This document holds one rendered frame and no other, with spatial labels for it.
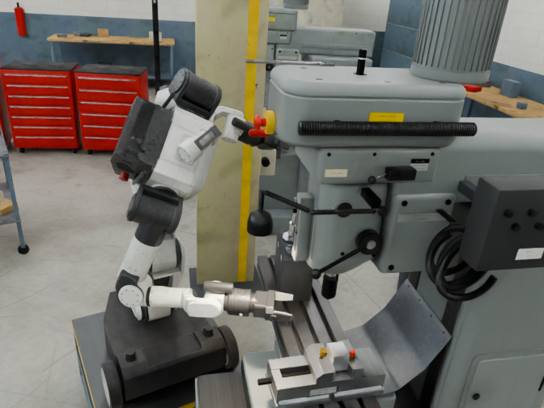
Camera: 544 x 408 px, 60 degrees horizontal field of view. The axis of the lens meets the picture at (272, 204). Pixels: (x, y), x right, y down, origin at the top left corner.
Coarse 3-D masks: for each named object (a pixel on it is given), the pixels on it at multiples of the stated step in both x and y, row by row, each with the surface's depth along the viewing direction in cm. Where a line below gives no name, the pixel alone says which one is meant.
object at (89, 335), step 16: (192, 288) 280; (80, 320) 249; (96, 320) 250; (208, 320) 256; (80, 336) 238; (96, 336) 239; (80, 352) 228; (96, 352) 229; (80, 368) 259; (96, 368) 220; (224, 368) 225; (240, 368) 226; (96, 384) 212; (176, 384) 215; (192, 384) 215; (96, 400) 204; (144, 400) 205; (160, 400) 206; (176, 400) 207; (192, 400) 207
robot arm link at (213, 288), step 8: (208, 288) 151; (216, 288) 151; (224, 288) 151; (232, 288) 152; (208, 296) 151; (216, 296) 151; (224, 296) 152; (232, 296) 151; (224, 304) 152; (232, 304) 150; (232, 312) 151
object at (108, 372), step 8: (112, 360) 200; (104, 368) 194; (112, 368) 195; (104, 376) 194; (112, 376) 192; (104, 384) 205; (112, 384) 191; (120, 384) 192; (112, 392) 190; (120, 392) 191; (112, 400) 190; (120, 400) 192
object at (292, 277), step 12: (288, 240) 187; (276, 252) 197; (288, 252) 179; (276, 264) 196; (288, 264) 177; (300, 264) 177; (276, 276) 196; (288, 276) 179; (300, 276) 180; (288, 288) 182; (300, 288) 182; (288, 300) 184
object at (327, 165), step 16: (304, 160) 128; (320, 160) 117; (336, 160) 117; (352, 160) 118; (368, 160) 119; (384, 160) 120; (400, 160) 121; (416, 160) 121; (432, 160) 122; (320, 176) 118; (336, 176) 119; (352, 176) 120; (368, 176) 121; (384, 176) 122; (416, 176) 124; (432, 176) 125
